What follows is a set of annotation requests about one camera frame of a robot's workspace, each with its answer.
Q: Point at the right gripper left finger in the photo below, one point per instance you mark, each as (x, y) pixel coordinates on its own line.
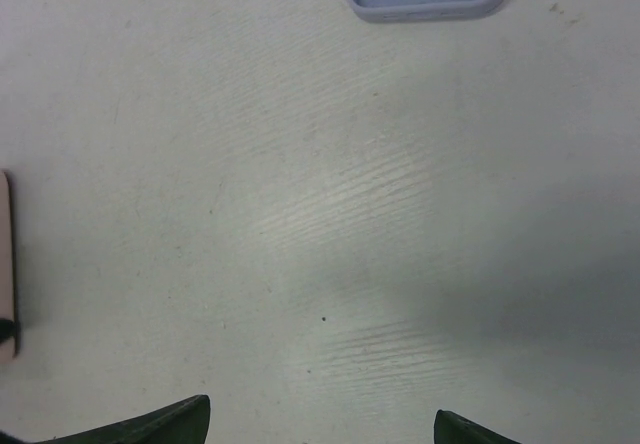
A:
(183, 422)

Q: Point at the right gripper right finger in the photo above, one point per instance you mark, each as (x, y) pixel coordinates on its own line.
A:
(452, 428)

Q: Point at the pink phone case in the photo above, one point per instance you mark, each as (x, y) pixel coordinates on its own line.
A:
(10, 324)

